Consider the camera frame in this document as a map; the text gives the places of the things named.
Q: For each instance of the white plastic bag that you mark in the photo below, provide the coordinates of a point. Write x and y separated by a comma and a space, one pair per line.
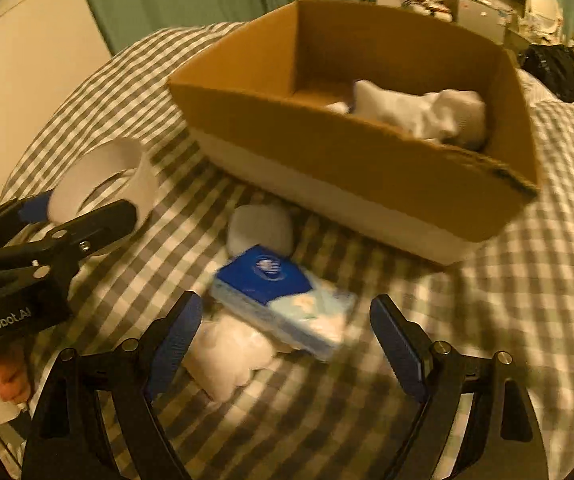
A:
227, 355

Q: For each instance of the blue tissue packet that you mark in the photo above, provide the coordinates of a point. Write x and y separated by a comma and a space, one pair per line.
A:
267, 280

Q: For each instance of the black bag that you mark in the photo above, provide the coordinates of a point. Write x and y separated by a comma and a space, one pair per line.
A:
552, 71

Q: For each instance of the white folded cloth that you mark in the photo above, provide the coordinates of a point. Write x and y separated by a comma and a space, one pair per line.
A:
459, 115
387, 102

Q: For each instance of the white round fan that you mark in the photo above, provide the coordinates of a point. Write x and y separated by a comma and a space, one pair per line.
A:
544, 5

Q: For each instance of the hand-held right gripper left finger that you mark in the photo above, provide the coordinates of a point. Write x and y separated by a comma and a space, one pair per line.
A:
177, 341

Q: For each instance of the brown cardboard box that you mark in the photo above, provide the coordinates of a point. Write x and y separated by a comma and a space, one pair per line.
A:
347, 165

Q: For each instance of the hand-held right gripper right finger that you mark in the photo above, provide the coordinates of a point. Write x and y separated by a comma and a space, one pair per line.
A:
397, 341

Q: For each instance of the white round pad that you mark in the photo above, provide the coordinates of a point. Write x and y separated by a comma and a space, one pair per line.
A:
259, 225

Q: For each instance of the white tape roll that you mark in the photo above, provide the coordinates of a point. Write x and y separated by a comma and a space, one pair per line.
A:
134, 167

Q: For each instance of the person's left hand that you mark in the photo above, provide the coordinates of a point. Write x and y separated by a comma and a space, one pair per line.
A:
7, 376

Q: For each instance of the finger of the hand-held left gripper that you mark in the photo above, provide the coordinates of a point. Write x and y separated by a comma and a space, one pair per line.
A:
102, 227
33, 208

